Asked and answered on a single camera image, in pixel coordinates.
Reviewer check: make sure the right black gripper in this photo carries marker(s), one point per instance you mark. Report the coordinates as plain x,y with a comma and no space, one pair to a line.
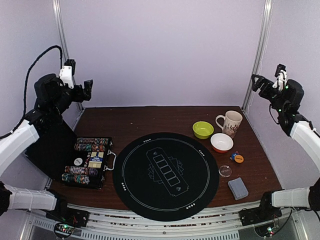
263,84

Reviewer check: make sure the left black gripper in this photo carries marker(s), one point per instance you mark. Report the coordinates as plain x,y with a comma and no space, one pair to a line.
80,97

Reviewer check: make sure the blue small blind button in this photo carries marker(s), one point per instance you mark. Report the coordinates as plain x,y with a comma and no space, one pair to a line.
233,155

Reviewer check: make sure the orange big blind button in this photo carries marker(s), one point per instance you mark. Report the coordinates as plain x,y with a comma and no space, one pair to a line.
239,159

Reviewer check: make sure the poker chip row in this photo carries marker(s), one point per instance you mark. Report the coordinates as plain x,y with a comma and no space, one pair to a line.
93,140
90,147
75,178
77,170

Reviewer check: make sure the clear acrylic dealer puck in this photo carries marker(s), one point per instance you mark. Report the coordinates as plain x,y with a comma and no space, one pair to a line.
225,171

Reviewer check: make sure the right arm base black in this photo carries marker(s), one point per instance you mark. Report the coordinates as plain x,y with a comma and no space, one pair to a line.
264,212

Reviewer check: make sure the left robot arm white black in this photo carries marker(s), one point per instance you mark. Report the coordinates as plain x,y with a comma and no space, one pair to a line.
53,96

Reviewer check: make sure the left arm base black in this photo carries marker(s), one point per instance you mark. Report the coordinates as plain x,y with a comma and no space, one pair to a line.
63,213

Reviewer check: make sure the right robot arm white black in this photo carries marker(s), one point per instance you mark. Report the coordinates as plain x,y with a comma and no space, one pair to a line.
286,99

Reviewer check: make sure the white decorated mug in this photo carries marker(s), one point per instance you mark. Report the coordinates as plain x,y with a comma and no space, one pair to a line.
231,122

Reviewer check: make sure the white orange bowl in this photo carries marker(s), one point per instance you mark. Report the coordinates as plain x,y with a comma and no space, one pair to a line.
221,143

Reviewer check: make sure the black poker chip case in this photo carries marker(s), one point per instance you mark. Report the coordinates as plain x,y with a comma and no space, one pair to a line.
53,151

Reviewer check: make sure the green bowl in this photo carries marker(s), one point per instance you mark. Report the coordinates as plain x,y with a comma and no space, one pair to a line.
202,130

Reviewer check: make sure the boxed playing card deck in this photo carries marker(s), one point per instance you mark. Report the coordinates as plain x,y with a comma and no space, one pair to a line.
94,160

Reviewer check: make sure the white dealer button in case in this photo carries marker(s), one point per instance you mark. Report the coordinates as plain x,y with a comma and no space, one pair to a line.
78,161

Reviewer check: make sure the grey playing card deck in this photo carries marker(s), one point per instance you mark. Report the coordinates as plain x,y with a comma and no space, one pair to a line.
238,188

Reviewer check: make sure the black round poker mat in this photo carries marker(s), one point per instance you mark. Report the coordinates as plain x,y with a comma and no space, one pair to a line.
166,176

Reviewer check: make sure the left circuit board with LEDs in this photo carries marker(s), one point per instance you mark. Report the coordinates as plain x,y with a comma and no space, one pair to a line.
63,230

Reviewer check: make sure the circuit board with leds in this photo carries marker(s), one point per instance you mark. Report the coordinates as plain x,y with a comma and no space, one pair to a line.
63,230
268,230

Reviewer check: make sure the right circuit board with LEDs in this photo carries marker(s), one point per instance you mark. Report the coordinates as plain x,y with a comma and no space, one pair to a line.
268,230

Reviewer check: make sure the right aluminium frame post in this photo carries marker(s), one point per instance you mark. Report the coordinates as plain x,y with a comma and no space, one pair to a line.
260,50

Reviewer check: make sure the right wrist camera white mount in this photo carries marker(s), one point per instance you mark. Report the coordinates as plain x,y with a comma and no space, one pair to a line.
281,77

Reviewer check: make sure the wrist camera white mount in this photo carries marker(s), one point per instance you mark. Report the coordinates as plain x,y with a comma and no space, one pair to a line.
281,77
67,72

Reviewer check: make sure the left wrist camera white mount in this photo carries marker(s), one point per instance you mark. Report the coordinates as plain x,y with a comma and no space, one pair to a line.
67,72

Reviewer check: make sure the front aluminium rail frame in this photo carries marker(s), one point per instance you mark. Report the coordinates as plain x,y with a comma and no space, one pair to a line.
212,223

